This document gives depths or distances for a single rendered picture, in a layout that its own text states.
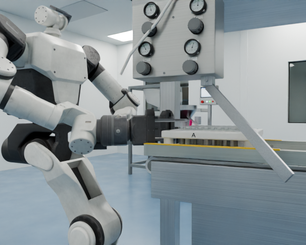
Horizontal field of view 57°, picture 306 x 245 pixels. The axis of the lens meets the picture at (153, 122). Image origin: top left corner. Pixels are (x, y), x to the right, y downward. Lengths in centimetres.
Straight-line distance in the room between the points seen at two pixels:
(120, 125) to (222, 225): 37
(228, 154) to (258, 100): 521
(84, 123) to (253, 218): 50
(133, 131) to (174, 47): 25
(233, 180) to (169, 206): 44
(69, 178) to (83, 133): 31
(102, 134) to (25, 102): 21
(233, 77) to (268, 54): 77
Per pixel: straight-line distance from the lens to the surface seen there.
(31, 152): 112
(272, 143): 96
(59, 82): 108
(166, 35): 74
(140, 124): 79
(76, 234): 104
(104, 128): 77
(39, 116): 76
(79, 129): 78
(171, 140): 77
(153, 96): 462
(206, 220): 80
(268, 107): 585
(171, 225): 112
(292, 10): 95
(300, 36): 592
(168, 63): 72
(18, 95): 76
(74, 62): 114
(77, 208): 107
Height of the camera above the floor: 100
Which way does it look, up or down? 1 degrees down
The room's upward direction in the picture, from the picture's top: straight up
